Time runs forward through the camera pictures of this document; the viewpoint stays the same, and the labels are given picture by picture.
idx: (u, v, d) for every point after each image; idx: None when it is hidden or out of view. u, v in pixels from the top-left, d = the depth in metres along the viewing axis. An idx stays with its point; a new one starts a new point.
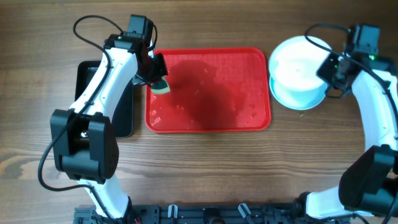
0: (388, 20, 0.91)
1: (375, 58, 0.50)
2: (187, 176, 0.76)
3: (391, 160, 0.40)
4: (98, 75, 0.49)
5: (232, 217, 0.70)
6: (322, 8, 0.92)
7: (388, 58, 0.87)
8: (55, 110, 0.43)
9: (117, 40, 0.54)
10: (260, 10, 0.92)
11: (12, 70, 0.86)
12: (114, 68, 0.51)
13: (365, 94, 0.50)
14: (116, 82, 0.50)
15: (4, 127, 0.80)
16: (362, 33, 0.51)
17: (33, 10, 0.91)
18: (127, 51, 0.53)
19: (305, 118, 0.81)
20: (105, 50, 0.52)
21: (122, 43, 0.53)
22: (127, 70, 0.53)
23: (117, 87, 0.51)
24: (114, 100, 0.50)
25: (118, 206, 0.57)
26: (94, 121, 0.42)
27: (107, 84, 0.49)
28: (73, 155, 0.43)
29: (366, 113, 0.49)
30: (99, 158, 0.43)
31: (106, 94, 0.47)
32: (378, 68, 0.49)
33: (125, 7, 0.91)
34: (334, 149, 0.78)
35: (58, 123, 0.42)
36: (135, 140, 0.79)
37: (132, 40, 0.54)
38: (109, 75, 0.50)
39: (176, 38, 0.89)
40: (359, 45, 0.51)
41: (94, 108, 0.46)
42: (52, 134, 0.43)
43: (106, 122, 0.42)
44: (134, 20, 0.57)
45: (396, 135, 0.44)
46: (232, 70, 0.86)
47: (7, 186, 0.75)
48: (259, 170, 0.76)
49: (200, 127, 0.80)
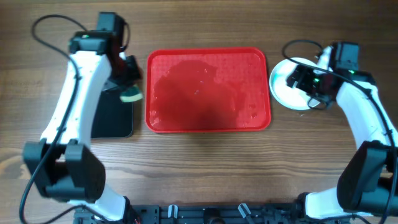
0: (387, 20, 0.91)
1: (354, 72, 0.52)
2: (187, 176, 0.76)
3: (384, 154, 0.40)
4: (67, 91, 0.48)
5: (232, 217, 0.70)
6: (322, 8, 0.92)
7: (388, 58, 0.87)
8: (25, 143, 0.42)
9: (82, 39, 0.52)
10: (260, 10, 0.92)
11: (12, 70, 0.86)
12: (83, 78, 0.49)
13: (350, 101, 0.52)
14: (87, 94, 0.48)
15: (4, 127, 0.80)
16: (343, 50, 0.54)
17: (33, 10, 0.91)
18: (96, 54, 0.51)
19: (305, 118, 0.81)
20: (70, 55, 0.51)
21: (89, 41, 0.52)
22: (98, 77, 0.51)
23: (89, 99, 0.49)
24: (89, 115, 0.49)
25: (115, 211, 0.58)
26: (68, 150, 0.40)
27: (78, 100, 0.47)
28: (55, 183, 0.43)
29: (354, 119, 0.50)
30: (84, 183, 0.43)
31: (78, 115, 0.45)
32: (359, 81, 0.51)
33: (125, 7, 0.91)
34: (335, 149, 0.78)
35: (32, 157, 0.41)
36: (135, 140, 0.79)
37: (99, 37, 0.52)
38: (79, 87, 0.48)
39: (176, 38, 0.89)
40: (341, 61, 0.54)
41: (68, 134, 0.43)
42: (30, 168, 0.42)
43: (82, 149, 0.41)
44: (103, 17, 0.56)
45: (384, 130, 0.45)
46: (232, 70, 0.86)
47: (7, 186, 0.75)
48: (259, 170, 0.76)
49: (200, 127, 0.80)
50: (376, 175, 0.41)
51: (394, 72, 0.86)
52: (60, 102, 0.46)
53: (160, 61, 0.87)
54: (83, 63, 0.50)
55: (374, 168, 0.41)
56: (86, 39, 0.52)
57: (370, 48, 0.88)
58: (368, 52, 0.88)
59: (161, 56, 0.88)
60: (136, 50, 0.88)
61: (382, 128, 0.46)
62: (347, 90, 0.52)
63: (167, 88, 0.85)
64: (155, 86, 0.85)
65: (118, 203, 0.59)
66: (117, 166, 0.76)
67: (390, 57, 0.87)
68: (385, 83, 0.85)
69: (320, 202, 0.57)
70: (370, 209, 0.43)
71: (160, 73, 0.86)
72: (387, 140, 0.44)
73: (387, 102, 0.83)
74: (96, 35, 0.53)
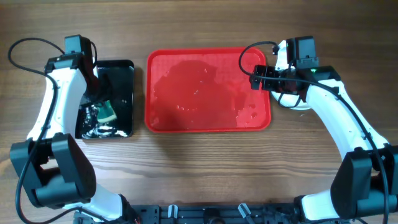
0: (387, 20, 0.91)
1: (316, 70, 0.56)
2: (186, 175, 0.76)
3: (369, 162, 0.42)
4: (49, 97, 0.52)
5: (232, 217, 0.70)
6: (322, 7, 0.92)
7: (388, 58, 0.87)
8: (12, 145, 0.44)
9: (55, 63, 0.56)
10: (260, 10, 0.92)
11: (12, 70, 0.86)
12: (61, 87, 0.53)
13: (322, 104, 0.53)
14: (67, 99, 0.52)
15: (4, 127, 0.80)
16: (300, 46, 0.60)
17: (33, 9, 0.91)
18: (69, 68, 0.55)
19: (305, 118, 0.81)
20: (47, 73, 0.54)
21: (61, 65, 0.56)
22: (78, 78, 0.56)
23: (70, 99, 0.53)
24: (71, 118, 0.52)
25: (114, 210, 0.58)
26: (55, 142, 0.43)
27: (58, 104, 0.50)
28: (45, 185, 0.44)
29: (332, 124, 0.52)
30: (74, 177, 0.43)
31: (61, 114, 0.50)
32: (323, 79, 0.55)
33: (125, 7, 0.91)
34: (334, 149, 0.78)
35: (20, 157, 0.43)
36: (135, 140, 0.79)
37: (71, 58, 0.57)
38: (58, 94, 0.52)
39: (176, 38, 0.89)
40: (300, 58, 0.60)
41: (52, 130, 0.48)
42: (19, 170, 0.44)
43: (67, 135, 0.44)
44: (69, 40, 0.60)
45: (362, 134, 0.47)
46: (232, 70, 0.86)
47: (7, 186, 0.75)
48: (259, 170, 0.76)
49: (199, 127, 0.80)
50: (366, 182, 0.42)
51: (394, 71, 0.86)
52: (43, 107, 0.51)
53: (160, 61, 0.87)
54: (58, 74, 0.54)
55: (364, 177, 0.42)
56: (58, 63, 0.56)
57: (370, 48, 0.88)
58: (367, 51, 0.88)
59: (161, 56, 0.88)
60: (136, 50, 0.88)
61: (360, 132, 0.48)
62: (315, 94, 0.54)
63: (167, 88, 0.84)
64: (155, 86, 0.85)
65: (115, 202, 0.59)
66: (117, 166, 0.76)
67: (390, 57, 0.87)
68: (385, 83, 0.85)
69: (318, 201, 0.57)
70: (369, 213, 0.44)
71: (160, 73, 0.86)
72: (367, 143, 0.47)
73: (387, 101, 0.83)
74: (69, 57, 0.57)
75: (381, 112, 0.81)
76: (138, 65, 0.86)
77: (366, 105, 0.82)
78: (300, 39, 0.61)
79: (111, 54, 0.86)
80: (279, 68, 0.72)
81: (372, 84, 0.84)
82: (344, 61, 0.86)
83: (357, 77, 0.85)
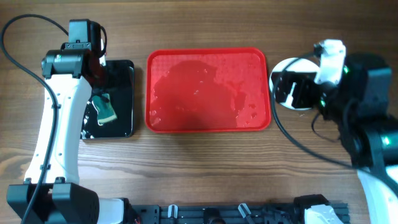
0: (386, 20, 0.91)
1: (388, 142, 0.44)
2: (186, 176, 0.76)
3: None
4: (48, 121, 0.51)
5: (232, 217, 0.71)
6: (321, 8, 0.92)
7: (388, 58, 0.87)
8: (10, 188, 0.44)
9: (56, 63, 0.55)
10: (260, 10, 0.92)
11: (12, 70, 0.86)
12: (61, 107, 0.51)
13: (379, 208, 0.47)
14: (68, 124, 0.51)
15: (4, 127, 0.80)
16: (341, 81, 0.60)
17: (33, 10, 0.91)
18: (71, 76, 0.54)
19: (305, 118, 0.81)
20: (46, 80, 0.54)
21: (62, 60, 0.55)
22: (81, 93, 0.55)
23: (73, 121, 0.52)
24: (74, 143, 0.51)
25: (115, 217, 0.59)
26: (58, 191, 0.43)
27: (58, 134, 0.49)
28: (46, 220, 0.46)
29: (377, 218, 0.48)
30: (77, 221, 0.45)
31: (62, 150, 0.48)
32: (392, 167, 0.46)
33: (125, 7, 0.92)
34: (334, 149, 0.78)
35: (19, 200, 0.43)
36: (135, 140, 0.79)
37: (73, 58, 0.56)
38: (58, 116, 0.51)
39: (176, 38, 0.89)
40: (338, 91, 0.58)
41: (52, 172, 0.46)
42: (21, 211, 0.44)
43: (69, 188, 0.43)
44: (76, 28, 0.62)
45: None
46: (232, 70, 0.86)
47: (7, 186, 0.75)
48: (259, 170, 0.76)
49: (200, 127, 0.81)
50: None
51: (394, 71, 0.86)
52: (43, 134, 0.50)
53: (160, 61, 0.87)
54: (59, 89, 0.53)
55: None
56: (60, 59, 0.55)
57: (370, 48, 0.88)
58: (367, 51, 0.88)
59: (160, 56, 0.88)
60: (136, 51, 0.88)
61: None
62: (379, 192, 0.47)
63: (167, 88, 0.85)
64: (155, 86, 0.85)
65: (116, 208, 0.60)
66: (117, 166, 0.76)
67: (390, 57, 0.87)
68: None
69: None
70: None
71: (160, 73, 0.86)
72: None
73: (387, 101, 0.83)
74: (73, 50, 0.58)
75: None
76: (138, 65, 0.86)
77: None
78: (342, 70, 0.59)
79: (111, 54, 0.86)
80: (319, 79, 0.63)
81: None
82: None
83: None
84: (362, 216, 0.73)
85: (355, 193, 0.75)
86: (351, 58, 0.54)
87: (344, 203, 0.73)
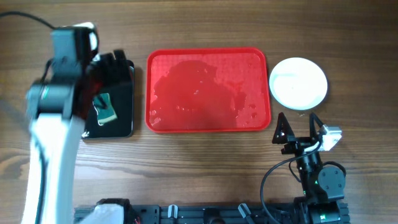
0: (386, 20, 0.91)
1: (324, 216, 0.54)
2: (186, 176, 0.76)
3: None
4: (35, 178, 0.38)
5: (232, 216, 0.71)
6: (322, 8, 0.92)
7: (388, 58, 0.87)
8: None
9: (40, 98, 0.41)
10: (260, 11, 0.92)
11: (12, 70, 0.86)
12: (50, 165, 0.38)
13: None
14: (58, 185, 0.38)
15: (4, 127, 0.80)
16: (330, 180, 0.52)
17: (33, 10, 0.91)
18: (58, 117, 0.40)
19: (305, 118, 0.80)
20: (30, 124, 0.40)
21: (50, 92, 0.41)
22: (71, 141, 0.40)
23: (61, 182, 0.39)
24: (62, 213, 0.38)
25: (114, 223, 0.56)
26: None
27: (46, 201, 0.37)
28: None
29: None
30: None
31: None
32: None
33: (125, 7, 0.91)
34: (335, 148, 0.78)
35: None
36: (135, 140, 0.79)
37: (64, 87, 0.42)
38: (46, 175, 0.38)
39: (176, 38, 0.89)
40: (319, 186, 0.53)
41: None
42: None
43: None
44: (60, 32, 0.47)
45: None
46: (232, 70, 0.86)
47: (7, 186, 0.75)
48: (258, 170, 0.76)
49: (199, 127, 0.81)
50: None
51: (394, 72, 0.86)
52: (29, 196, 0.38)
53: (160, 61, 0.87)
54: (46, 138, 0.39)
55: None
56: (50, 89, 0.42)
57: (370, 48, 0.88)
58: (367, 52, 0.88)
59: (160, 56, 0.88)
60: (136, 50, 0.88)
61: None
62: None
63: (167, 88, 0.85)
64: (155, 86, 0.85)
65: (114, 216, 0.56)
66: (117, 166, 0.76)
67: (390, 58, 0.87)
68: (385, 83, 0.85)
69: None
70: None
71: (160, 73, 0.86)
72: None
73: (387, 102, 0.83)
74: (61, 67, 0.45)
75: (381, 112, 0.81)
76: (138, 65, 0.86)
77: (366, 104, 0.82)
78: (339, 170, 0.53)
79: None
80: (334, 139, 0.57)
81: (372, 84, 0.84)
82: (343, 61, 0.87)
83: (357, 78, 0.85)
84: (362, 216, 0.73)
85: (355, 193, 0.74)
86: (328, 175, 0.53)
87: (344, 202, 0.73)
